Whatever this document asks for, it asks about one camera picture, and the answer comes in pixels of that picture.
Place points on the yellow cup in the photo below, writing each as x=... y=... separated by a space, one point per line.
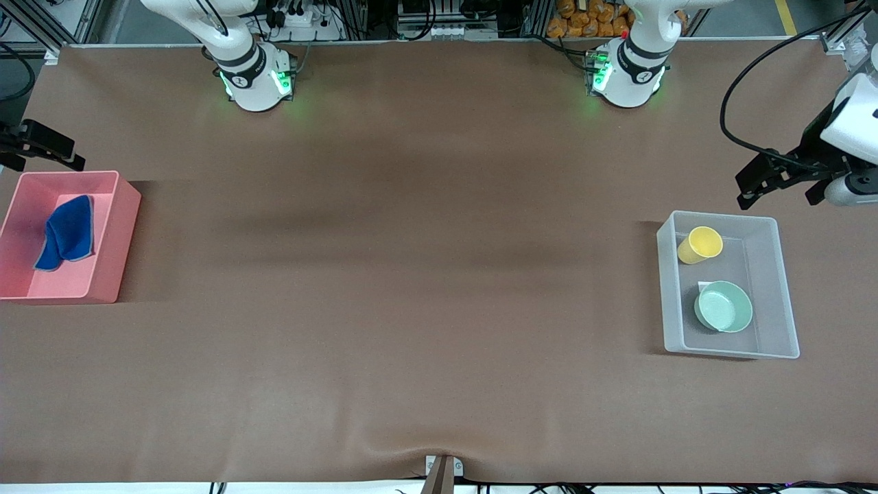
x=703 y=243

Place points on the pink plastic bin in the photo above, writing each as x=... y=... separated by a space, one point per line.
x=116 y=254

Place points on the blue cloth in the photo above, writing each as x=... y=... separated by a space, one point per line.
x=72 y=233

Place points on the aluminium frame profile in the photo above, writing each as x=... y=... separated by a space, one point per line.
x=68 y=20

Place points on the brown table cover mat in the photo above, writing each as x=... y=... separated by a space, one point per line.
x=411 y=274

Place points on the clear plastic bin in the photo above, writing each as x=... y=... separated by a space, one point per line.
x=768 y=274

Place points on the metal table edge bracket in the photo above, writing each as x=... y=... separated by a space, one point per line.
x=442 y=477

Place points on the aluminium corner post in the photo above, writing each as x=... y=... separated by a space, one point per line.
x=833 y=42

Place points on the orange snack bag pile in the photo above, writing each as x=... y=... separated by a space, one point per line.
x=583 y=20

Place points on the white power strip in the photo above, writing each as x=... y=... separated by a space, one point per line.
x=302 y=19

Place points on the mint green bowl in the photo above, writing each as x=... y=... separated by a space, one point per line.
x=724 y=307

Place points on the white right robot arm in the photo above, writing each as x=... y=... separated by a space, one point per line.
x=254 y=89

